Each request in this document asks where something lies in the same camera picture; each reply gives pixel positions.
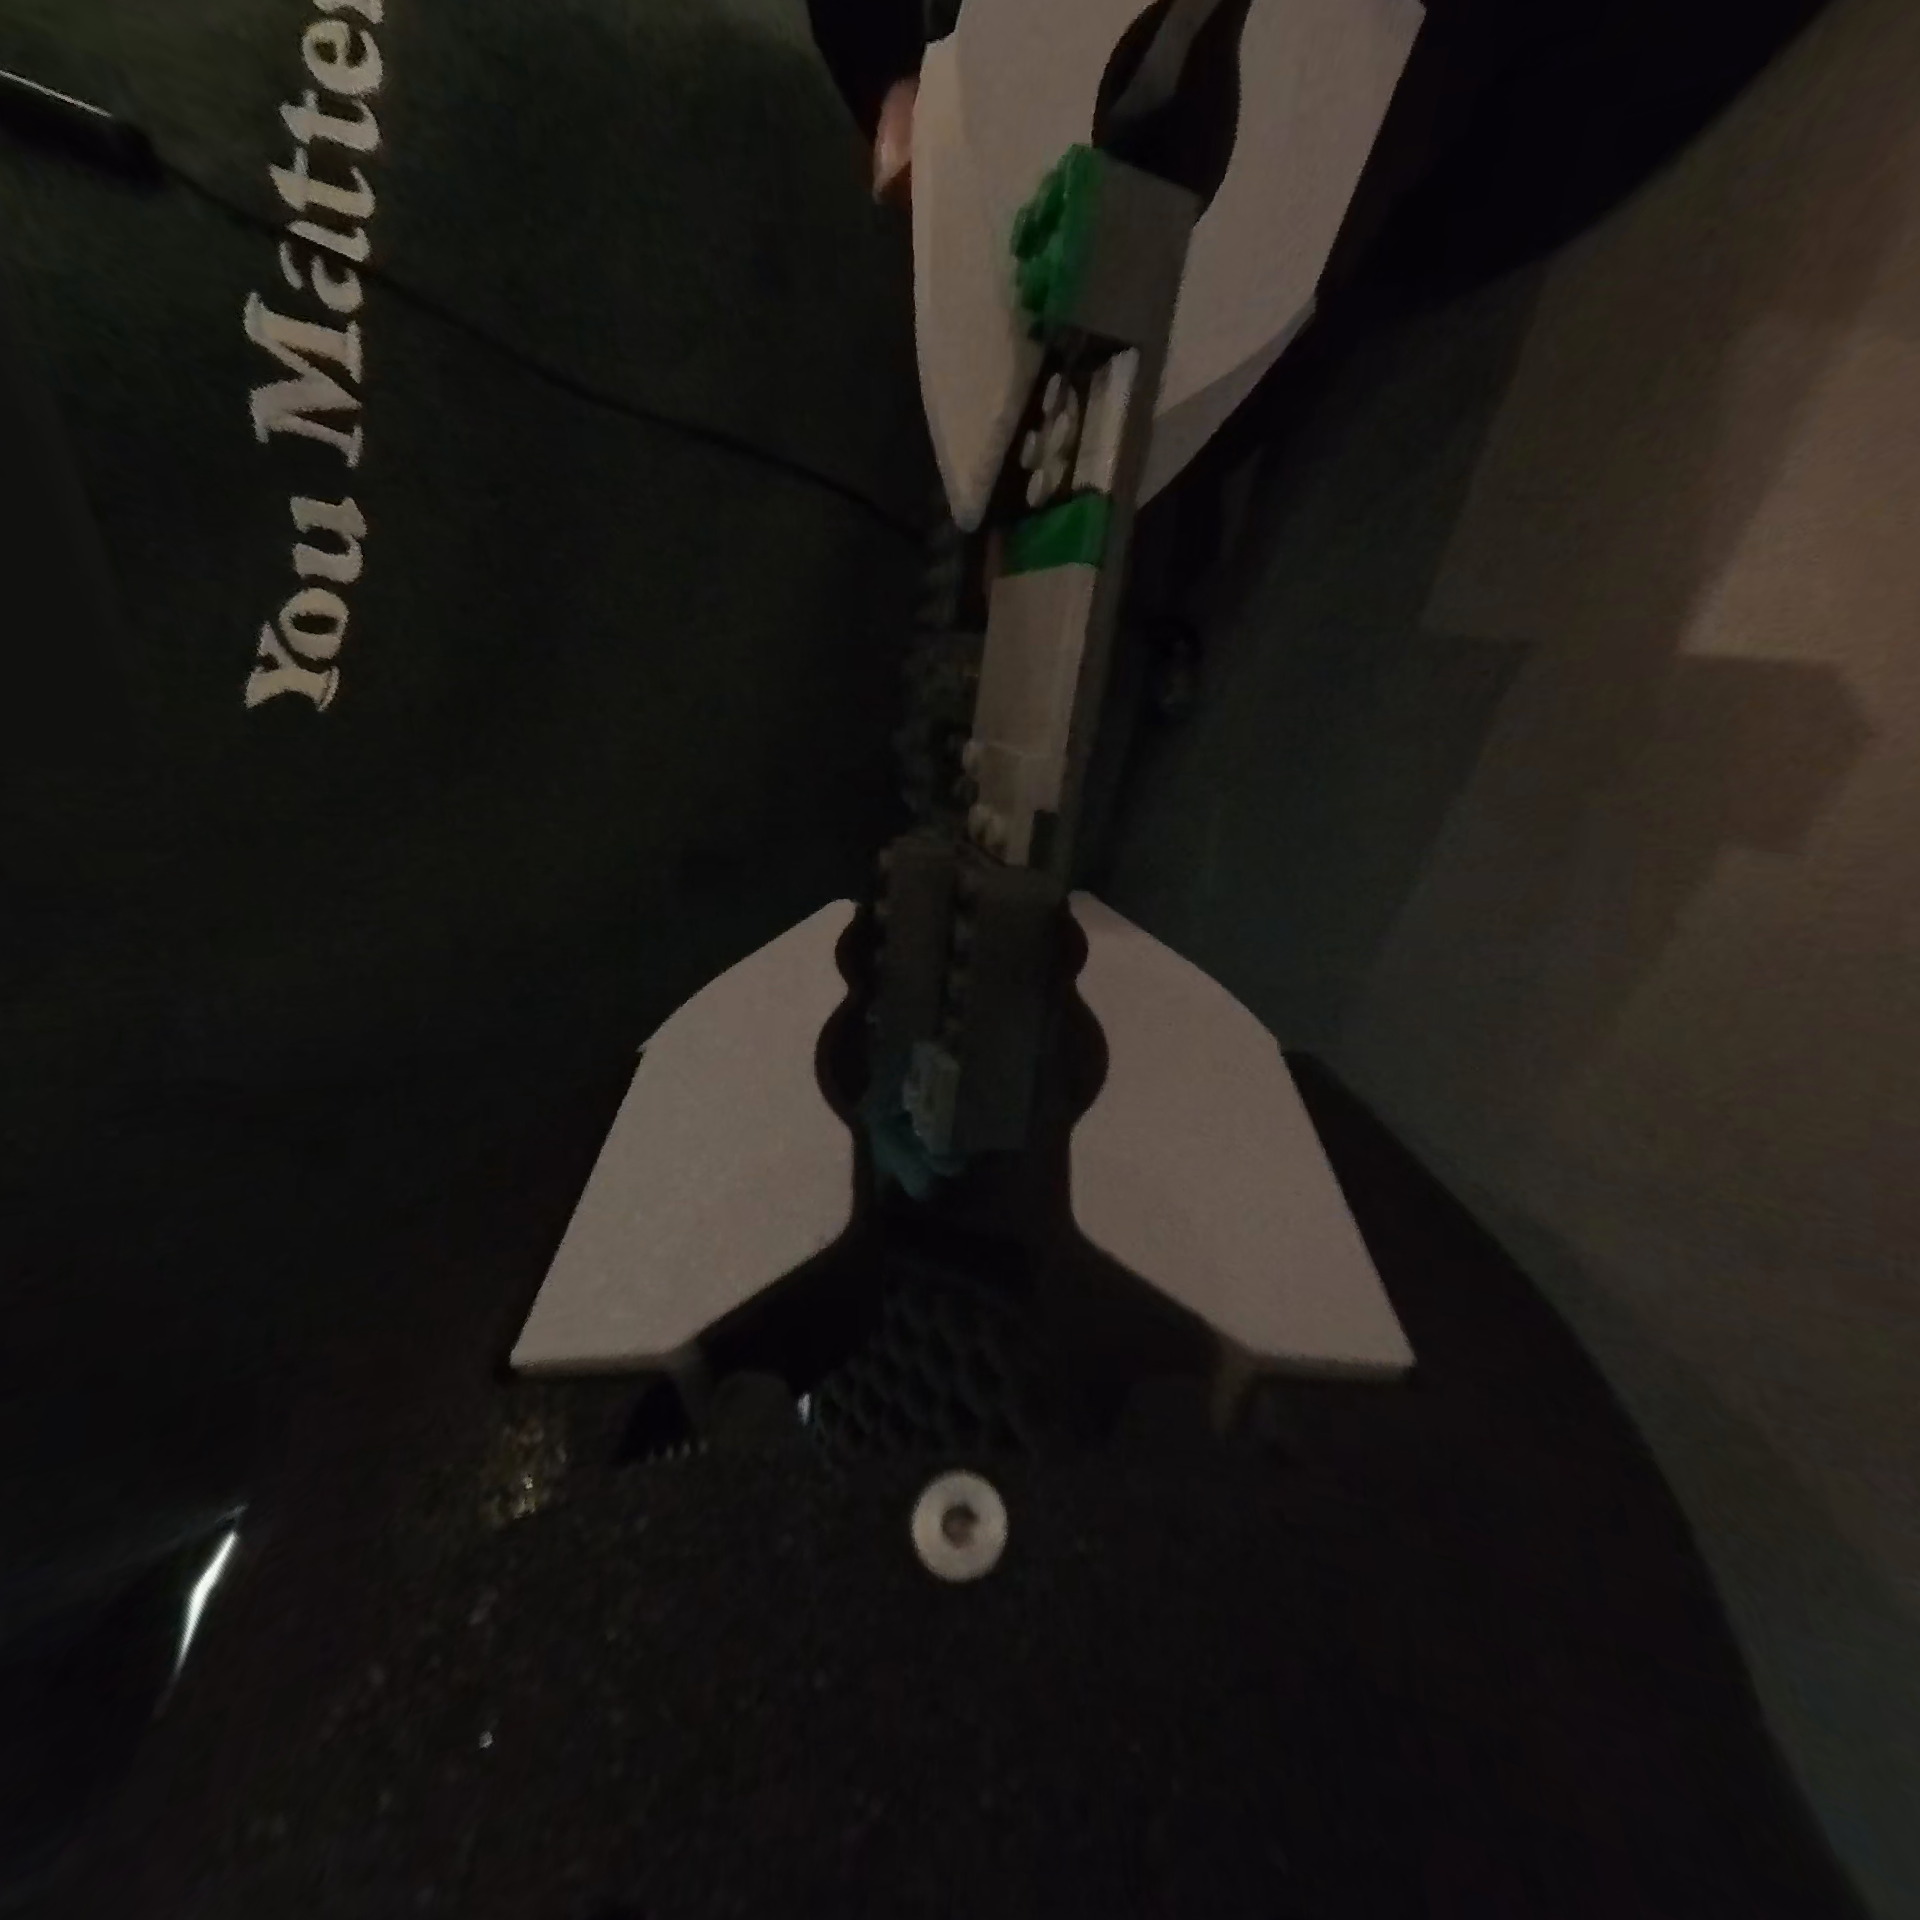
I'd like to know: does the grey desk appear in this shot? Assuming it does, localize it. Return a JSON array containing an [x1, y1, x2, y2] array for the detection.
[[1101, 0, 1920, 1667]]

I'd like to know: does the grey green toy brick model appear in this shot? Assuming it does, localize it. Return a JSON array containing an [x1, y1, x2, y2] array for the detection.
[[838, 139, 1205, 1441]]

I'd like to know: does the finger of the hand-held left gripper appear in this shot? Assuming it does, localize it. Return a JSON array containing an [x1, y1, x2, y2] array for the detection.
[[1152, 0, 1430, 485], [914, 0, 1160, 529]]

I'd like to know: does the person's left hand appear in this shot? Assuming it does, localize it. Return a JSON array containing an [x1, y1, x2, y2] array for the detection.
[[870, 70, 926, 208]]

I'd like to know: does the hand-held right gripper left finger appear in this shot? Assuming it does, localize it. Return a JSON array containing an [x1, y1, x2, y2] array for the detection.
[[510, 896, 873, 1376]]

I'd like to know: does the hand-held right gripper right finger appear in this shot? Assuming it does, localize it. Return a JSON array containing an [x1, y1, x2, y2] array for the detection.
[[1049, 891, 1417, 1383]]

